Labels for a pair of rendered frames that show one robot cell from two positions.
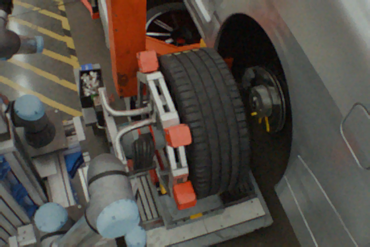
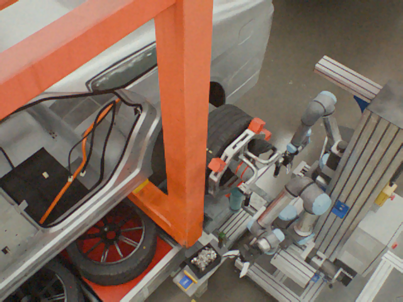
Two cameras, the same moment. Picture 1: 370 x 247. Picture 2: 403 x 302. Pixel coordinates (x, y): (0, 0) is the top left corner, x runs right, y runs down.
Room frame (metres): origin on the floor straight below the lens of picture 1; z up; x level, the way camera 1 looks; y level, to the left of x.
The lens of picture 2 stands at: (1.85, 1.68, 3.62)
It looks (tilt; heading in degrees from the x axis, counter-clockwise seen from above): 55 degrees down; 249
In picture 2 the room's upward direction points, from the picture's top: 1 degrees clockwise
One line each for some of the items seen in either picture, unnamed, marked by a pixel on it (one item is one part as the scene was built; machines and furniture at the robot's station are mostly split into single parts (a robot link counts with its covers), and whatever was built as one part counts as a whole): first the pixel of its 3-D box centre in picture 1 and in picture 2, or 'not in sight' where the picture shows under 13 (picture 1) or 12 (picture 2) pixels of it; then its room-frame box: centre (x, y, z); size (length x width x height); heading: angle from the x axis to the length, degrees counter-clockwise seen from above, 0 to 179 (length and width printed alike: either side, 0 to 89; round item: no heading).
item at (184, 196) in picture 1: (184, 195); (263, 136); (0.63, -0.03, 0.85); 0.09 x 0.08 x 0.07; 26
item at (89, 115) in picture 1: (92, 93); (202, 266); (1.35, 0.60, 0.44); 0.43 x 0.17 x 0.03; 26
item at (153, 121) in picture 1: (137, 136); (262, 150); (0.76, 0.18, 1.03); 0.19 x 0.18 x 0.11; 116
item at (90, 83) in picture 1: (91, 87); (204, 260); (1.34, 0.59, 0.51); 0.20 x 0.14 x 0.13; 17
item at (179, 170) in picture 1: (160, 132); (237, 163); (0.91, 0.12, 0.85); 0.54 x 0.07 x 0.54; 26
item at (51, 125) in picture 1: (37, 127); (283, 223); (0.82, 0.66, 0.87); 0.15 x 0.15 x 0.10
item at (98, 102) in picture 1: (104, 102); (245, 190); (0.97, 0.38, 0.93); 0.09 x 0.05 x 0.05; 116
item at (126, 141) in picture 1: (144, 136); (244, 168); (0.88, 0.18, 0.85); 0.21 x 0.14 x 0.14; 116
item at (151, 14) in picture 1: (180, 45); (112, 237); (1.90, 0.13, 0.39); 0.66 x 0.66 x 0.24
